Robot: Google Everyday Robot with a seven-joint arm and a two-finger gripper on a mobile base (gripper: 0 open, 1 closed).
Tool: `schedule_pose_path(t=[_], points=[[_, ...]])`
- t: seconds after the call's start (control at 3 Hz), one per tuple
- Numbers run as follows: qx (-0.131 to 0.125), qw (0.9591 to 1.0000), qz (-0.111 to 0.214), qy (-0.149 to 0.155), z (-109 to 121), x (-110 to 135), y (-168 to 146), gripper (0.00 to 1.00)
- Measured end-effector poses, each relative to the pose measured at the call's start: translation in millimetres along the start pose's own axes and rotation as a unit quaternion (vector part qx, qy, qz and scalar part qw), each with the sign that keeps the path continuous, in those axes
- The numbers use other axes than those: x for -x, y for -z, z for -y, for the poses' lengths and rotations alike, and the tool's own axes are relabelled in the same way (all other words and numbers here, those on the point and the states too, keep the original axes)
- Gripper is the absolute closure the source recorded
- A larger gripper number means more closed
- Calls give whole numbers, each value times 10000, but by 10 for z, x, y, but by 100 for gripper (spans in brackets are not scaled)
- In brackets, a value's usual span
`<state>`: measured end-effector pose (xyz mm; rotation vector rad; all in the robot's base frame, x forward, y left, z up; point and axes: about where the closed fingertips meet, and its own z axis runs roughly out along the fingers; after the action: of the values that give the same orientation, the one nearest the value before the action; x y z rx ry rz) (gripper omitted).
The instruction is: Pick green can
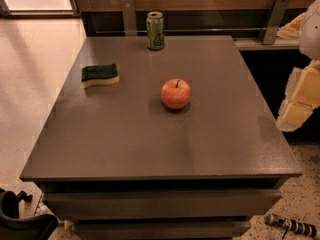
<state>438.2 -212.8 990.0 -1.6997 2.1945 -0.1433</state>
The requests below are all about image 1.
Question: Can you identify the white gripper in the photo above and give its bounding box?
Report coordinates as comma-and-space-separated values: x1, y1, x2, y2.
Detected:
276, 13, 320, 132

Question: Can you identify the green soda can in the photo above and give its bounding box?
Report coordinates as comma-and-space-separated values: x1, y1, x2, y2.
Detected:
146, 11, 164, 51

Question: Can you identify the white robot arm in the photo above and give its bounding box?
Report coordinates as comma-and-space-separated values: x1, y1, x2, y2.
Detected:
276, 0, 320, 132

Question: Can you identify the red apple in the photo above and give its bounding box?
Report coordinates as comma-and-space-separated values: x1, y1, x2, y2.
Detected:
161, 79, 191, 110

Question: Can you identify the grey drawer cabinet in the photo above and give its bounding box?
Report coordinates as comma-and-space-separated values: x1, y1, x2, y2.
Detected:
21, 36, 301, 240

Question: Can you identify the green and yellow sponge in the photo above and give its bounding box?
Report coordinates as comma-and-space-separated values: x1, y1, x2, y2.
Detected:
81, 64, 120, 88

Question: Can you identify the black chair part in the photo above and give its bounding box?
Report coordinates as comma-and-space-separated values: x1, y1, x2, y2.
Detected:
0, 188, 59, 240

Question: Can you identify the right metal bracket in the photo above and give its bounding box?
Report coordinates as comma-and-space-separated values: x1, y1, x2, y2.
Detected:
259, 0, 290, 45

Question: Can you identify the metal bracket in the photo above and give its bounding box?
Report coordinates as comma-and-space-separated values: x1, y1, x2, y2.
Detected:
121, 0, 137, 36
259, 0, 290, 45

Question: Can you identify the black white striped cable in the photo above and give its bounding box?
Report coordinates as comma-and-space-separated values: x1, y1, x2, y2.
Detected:
264, 212, 320, 240

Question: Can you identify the left metal bracket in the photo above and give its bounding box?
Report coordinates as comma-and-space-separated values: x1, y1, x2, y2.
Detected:
121, 0, 137, 36

